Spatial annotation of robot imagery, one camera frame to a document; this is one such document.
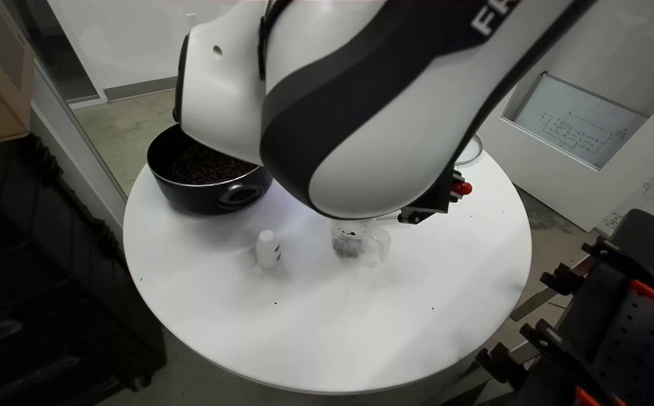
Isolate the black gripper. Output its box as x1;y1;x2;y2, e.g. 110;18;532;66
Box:
398;170;464;227

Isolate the glass pot lid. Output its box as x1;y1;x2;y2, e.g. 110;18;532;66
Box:
453;134;487;168

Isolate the clear glass measuring cup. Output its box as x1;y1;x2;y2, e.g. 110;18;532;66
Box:
329;216;393;269

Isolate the small white bottle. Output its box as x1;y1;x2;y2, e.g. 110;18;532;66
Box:
253;229;284;271

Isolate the door window panel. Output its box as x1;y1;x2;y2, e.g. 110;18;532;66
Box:
513;70;650;171

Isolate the black orange-tipped clamp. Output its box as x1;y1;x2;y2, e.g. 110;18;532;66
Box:
476;318;630;406
540;235;654;308

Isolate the black cooking pot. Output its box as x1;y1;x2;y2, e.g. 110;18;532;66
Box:
145;123;276;219

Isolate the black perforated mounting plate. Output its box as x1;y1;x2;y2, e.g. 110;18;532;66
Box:
506;209;654;406

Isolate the black cabinet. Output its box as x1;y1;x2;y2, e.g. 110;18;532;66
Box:
0;134;168;406

